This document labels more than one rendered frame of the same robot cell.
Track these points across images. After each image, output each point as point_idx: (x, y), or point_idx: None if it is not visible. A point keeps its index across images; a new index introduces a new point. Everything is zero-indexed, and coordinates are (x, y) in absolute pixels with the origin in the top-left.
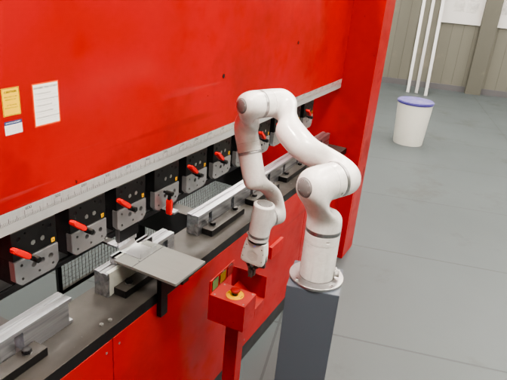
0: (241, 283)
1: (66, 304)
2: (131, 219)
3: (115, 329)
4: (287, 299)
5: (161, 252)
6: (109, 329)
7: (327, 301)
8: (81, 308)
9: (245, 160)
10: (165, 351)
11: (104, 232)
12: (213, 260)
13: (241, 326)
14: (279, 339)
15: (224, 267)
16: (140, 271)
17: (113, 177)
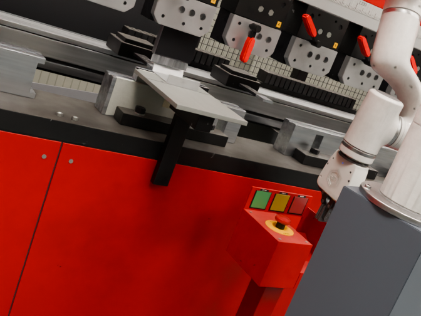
0: (306, 237)
1: (35, 62)
2: (181, 20)
3: (73, 131)
4: (335, 215)
5: (199, 94)
6: (63, 121)
7: (402, 240)
8: (60, 101)
9: (386, 20)
10: (144, 258)
11: (131, 0)
12: (282, 186)
13: (262, 274)
14: (294, 293)
15: (299, 219)
16: (151, 83)
17: None
